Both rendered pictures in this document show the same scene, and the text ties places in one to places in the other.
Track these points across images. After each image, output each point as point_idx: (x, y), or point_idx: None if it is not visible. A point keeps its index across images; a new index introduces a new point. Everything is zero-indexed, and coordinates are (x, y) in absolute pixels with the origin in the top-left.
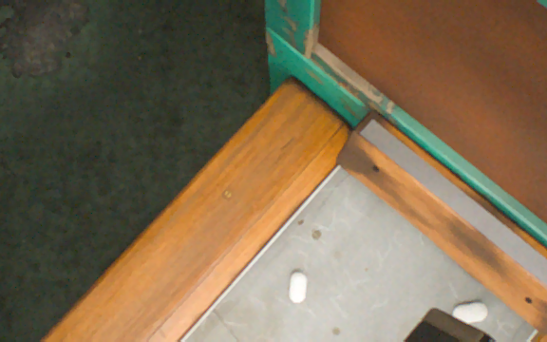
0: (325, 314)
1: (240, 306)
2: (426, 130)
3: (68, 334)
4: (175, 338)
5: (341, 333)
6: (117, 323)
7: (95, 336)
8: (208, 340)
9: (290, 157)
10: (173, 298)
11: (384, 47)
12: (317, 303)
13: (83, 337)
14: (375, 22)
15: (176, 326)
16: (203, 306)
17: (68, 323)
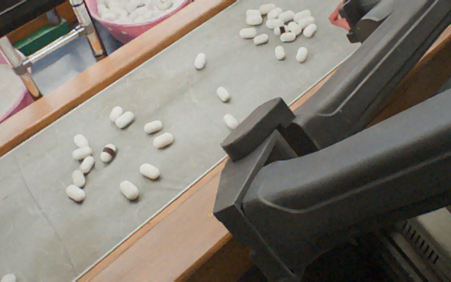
0: None
1: (56, 277)
2: None
3: (183, 259)
4: (109, 255)
5: None
6: (144, 264)
7: (162, 255)
8: (87, 254)
9: None
10: (98, 280)
11: None
12: (0, 274)
13: (172, 256)
14: None
15: (104, 262)
16: (81, 278)
17: (182, 268)
